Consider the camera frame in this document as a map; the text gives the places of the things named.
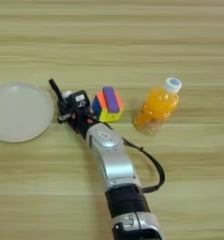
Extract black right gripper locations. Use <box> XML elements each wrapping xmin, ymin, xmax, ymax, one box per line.
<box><xmin>57</xmin><ymin>96</ymin><xmax>98</xmax><ymax>141</ymax></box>

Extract black marker pen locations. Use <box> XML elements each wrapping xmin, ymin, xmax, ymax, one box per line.
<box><xmin>48</xmin><ymin>78</ymin><xmax>66</xmax><ymax>103</ymax></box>

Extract round beige plate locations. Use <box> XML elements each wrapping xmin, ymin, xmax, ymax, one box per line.
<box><xmin>0</xmin><ymin>82</ymin><xmax>54</xmax><ymax>143</ymax></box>

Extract multicoloured puzzle cube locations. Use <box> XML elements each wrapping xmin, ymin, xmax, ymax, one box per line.
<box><xmin>90</xmin><ymin>90</ymin><xmax>126</xmax><ymax>124</ymax></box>

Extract purple rectangular block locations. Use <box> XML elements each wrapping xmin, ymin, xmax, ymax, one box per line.
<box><xmin>102</xmin><ymin>86</ymin><xmax>121</xmax><ymax>114</ymax></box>

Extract orange juice bottle white cap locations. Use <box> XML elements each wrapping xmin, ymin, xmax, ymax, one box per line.
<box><xmin>132</xmin><ymin>77</ymin><xmax>183</xmax><ymax>136</ymax></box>

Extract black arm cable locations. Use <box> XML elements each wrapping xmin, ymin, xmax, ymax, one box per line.
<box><xmin>122</xmin><ymin>137</ymin><xmax>166</xmax><ymax>194</ymax></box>

